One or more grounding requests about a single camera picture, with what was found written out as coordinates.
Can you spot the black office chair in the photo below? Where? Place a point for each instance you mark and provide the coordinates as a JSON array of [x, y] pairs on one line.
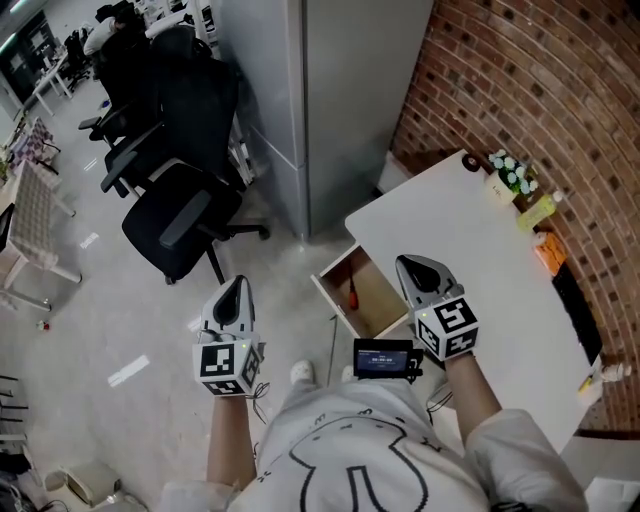
[[190, 165], [125, 75]]

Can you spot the black device with screen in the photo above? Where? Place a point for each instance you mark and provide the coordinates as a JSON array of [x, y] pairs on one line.
[[381, 357]]

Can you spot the person's white right shoe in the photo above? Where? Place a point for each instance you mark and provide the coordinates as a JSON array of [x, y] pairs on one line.
[[347, 373]]

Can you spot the wooden drawer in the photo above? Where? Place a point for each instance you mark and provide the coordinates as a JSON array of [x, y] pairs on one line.
[[370, 295]]

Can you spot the white pot with flowers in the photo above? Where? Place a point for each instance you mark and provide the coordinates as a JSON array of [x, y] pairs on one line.
[[506, 180]]

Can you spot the white office desk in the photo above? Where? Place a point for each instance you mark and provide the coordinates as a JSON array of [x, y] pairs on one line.
[[50, 82]]

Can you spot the yellow green bottle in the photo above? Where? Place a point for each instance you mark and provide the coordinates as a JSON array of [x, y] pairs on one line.
[[537, 212]]

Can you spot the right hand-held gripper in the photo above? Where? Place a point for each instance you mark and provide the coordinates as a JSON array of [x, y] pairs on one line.
[[442, 320]]

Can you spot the white box device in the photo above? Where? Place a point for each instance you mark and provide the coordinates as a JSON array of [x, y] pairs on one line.
[[85, 482]]

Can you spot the person's left forearm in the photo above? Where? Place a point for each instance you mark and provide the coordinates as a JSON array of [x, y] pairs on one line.
[[231, 440]]

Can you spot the person's white shoe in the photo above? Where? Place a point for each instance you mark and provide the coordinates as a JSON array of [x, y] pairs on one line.
[[347, 373], [302, 371]]

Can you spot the white printed shirt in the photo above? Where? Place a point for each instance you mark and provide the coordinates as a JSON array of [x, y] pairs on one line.
[[360, 450]]

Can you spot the black keyboard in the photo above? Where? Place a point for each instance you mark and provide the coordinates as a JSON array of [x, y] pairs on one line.
[[577, 312]]

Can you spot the black tape roll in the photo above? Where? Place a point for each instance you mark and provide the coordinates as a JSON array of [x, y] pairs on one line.
[[471, 162]]

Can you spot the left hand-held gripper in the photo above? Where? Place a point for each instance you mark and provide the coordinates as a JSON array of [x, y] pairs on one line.
[[227, 327]]

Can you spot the person's right forearm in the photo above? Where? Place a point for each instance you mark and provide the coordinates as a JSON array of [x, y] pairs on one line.
[[472, 390]]

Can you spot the thin black rod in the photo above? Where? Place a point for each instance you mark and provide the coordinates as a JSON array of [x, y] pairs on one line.
[[331, 350]]

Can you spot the yellow pen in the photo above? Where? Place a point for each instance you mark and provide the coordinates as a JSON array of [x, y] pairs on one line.
[[586, 384]]

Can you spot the orange box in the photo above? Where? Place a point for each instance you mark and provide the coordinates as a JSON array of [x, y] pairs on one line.
[[550, 252]]

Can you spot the small red floor object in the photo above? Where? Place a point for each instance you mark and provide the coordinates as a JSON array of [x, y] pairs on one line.
[[43, 326]]

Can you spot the grey metal cabinet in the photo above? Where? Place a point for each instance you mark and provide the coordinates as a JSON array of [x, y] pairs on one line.
[[320, 110]]

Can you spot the checked fabric chair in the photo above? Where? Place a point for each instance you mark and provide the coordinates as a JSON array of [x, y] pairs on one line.
[[34, 142], [35, 220]]

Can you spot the person's white left shoe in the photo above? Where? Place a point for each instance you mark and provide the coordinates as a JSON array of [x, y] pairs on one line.
[[302, 371]]

